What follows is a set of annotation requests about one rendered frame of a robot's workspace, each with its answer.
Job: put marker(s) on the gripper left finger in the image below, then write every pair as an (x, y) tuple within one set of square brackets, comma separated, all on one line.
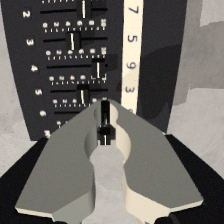
[(54, 180)]

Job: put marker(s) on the black lighting desk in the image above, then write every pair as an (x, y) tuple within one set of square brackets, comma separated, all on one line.
[(134, 47)]

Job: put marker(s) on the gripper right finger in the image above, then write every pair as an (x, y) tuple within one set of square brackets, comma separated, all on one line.
[(161, 176)]

